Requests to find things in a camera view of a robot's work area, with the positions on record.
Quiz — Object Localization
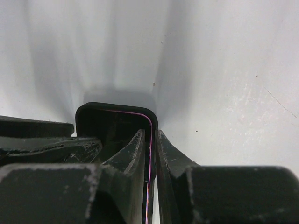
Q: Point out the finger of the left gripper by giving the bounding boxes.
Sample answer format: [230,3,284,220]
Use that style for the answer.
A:
[0,116,102,166]

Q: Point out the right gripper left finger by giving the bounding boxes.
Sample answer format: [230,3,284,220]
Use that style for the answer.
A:
[0,128,146,224]

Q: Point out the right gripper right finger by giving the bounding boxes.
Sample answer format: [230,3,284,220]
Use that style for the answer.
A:
[155,130,299,224]

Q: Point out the black phone with pink edge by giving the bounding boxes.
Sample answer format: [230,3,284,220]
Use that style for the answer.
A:
[75,104,158,224]

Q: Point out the black phone case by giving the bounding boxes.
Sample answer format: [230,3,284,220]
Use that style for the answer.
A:
[76,102,158,224]

